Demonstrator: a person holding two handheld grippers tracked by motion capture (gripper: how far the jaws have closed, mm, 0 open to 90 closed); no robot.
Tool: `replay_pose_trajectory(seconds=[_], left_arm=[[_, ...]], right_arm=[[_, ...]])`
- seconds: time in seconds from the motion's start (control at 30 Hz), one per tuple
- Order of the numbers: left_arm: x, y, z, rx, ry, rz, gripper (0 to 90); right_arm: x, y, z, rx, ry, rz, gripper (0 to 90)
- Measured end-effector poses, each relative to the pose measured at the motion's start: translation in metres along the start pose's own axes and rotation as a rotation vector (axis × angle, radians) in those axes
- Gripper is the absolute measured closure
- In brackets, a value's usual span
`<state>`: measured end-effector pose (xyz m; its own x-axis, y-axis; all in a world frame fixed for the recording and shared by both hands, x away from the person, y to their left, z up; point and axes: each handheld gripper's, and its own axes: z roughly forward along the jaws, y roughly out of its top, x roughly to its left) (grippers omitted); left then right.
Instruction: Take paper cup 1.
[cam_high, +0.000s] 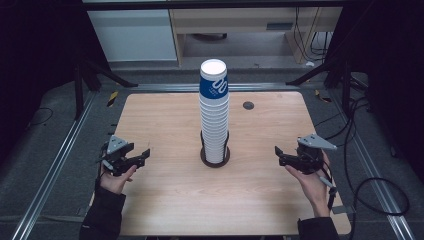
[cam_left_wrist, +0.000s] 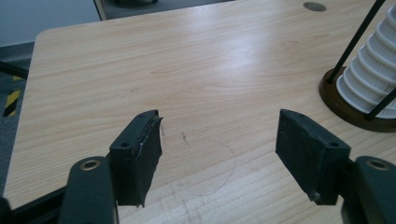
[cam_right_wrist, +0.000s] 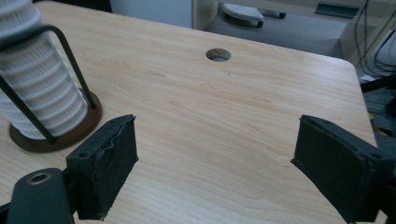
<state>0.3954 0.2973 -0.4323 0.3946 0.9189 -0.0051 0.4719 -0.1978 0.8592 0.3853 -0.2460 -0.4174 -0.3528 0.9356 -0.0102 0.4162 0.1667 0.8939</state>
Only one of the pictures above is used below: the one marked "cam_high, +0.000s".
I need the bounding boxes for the black cables under desk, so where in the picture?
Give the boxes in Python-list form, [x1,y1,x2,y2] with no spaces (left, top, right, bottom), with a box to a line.
[293,7,334,63]

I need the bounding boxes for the metal floor rail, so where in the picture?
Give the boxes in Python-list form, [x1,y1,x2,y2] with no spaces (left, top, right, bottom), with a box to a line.
[328,93,417,240]
[11,91,98,240]

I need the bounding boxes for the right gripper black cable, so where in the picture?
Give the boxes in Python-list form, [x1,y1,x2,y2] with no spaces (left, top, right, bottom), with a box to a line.
[319,175,338,212]

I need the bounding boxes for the stack of white paper cups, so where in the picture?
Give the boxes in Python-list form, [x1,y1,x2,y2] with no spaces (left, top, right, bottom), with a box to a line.
[198,94,231,164]

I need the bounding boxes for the white cabinet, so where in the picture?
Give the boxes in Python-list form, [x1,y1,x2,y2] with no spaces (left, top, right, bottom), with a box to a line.
[87,9,178,63]

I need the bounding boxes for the black metal stand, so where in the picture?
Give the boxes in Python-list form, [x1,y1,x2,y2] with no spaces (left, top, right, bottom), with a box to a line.
[73,49,139,121]
[285,56,354,116]

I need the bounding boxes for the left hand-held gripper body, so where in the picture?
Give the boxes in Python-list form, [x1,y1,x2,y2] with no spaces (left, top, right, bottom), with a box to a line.
[99,134,134,177]

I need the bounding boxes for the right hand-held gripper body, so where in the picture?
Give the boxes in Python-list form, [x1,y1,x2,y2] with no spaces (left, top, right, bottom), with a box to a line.
[293,133,338,175]

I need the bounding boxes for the person's right hand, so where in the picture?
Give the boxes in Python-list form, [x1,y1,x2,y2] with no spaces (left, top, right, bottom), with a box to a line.
[284,151,334,218]

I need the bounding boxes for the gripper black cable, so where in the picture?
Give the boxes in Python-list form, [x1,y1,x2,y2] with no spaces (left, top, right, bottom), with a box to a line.
[319,175,338,212]
[95,159,115,189]

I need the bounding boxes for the yellow black striped tape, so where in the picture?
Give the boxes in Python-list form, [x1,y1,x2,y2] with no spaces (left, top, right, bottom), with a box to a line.
[106,90,120,108]
[314,89,333,104]

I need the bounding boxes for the light wooden desk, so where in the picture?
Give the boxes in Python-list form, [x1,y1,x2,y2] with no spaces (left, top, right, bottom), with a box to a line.
[169,7,344,66]

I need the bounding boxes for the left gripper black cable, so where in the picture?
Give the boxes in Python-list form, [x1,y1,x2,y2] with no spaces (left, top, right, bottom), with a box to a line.
[95,159,115,189]

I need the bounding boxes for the thin black floor cable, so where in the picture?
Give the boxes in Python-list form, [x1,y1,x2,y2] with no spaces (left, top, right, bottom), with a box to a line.
[25,107,54,132]

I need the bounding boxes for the person's left hand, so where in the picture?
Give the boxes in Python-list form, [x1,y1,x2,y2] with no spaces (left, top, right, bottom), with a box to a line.
[99,165,138,195]

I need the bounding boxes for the thick black floor cable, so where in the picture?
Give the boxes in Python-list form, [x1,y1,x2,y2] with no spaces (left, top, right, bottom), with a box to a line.
[343,96,411,240]

